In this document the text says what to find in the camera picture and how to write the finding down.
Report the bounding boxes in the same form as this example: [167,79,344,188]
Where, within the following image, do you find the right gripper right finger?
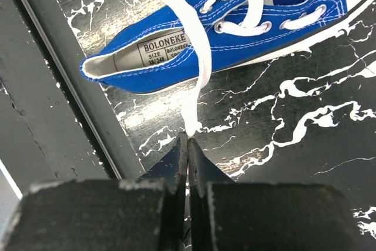
[187,138,362,250]

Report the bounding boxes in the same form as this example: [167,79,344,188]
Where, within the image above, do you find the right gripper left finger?
[1,133,188,250]

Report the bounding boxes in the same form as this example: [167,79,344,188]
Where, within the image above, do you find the blue canvas sneaker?
[80,0,371,93]

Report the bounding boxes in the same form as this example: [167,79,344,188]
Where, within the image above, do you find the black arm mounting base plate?
[1,0,143,197]

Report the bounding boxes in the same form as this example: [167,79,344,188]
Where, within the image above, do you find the white shoelace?
[161,0,267,137]

